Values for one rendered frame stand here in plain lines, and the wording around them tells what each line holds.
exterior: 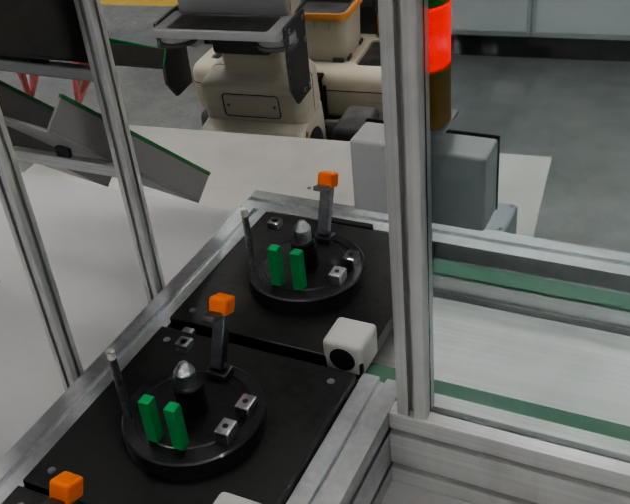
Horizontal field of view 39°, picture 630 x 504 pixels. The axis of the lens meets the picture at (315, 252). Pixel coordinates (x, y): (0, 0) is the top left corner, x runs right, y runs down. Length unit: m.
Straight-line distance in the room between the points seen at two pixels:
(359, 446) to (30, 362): 0.51
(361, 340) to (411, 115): 0.31
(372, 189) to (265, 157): 0.80
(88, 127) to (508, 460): 0.57
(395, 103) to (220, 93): 1.14
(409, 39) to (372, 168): 0.14
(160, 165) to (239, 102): 0.70
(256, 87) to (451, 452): 1.05
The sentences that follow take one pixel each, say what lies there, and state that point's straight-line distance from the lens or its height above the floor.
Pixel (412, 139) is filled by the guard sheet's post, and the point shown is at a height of 1.27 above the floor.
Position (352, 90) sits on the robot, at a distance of 2.00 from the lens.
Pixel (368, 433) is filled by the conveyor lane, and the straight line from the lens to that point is 0.87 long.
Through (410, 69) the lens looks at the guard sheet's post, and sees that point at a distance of 0.67.
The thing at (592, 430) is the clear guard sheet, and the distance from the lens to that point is 0.84.
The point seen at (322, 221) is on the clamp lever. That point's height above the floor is 1.02.
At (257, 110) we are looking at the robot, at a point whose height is 0.83.
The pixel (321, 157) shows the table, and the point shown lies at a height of 0.86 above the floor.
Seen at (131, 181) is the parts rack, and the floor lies 1.10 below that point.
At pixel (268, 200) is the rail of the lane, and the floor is 0.96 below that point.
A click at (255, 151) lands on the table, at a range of 1.58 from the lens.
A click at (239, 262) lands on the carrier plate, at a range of 1.09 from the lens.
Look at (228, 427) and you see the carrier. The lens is 0.83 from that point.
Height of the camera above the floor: 1.59
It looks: 34 degrees down
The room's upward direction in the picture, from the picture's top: 6 degrees counter-clockwise
